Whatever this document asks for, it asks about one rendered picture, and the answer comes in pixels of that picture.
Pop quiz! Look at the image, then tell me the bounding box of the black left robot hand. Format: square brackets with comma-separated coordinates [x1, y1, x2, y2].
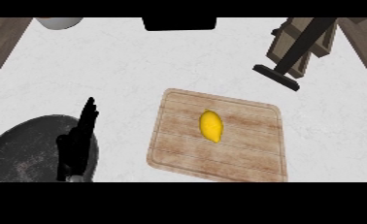
[55, 96, 101, 182]

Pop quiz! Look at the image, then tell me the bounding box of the yellow sweet potato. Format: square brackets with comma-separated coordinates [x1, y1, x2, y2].
[198, 109, 225, 144]

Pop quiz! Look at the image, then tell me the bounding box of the wooden cutting board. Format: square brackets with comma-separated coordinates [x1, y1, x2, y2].
[145, 87, 290, 183]

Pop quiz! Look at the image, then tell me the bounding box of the dark grey round pan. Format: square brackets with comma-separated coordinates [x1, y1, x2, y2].
[0, 113, 102, 183]

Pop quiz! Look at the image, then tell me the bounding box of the brown wooden cabinet panel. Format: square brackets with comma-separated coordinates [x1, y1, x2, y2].
[0, 16, 34, 70]
[336, 16, 367, 70]

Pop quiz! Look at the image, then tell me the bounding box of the white bowl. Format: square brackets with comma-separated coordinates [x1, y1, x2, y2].
[35, 16, 86, 31]

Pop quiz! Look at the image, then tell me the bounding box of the black appliance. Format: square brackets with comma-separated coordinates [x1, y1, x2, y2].
[141, 16, 217, 32]

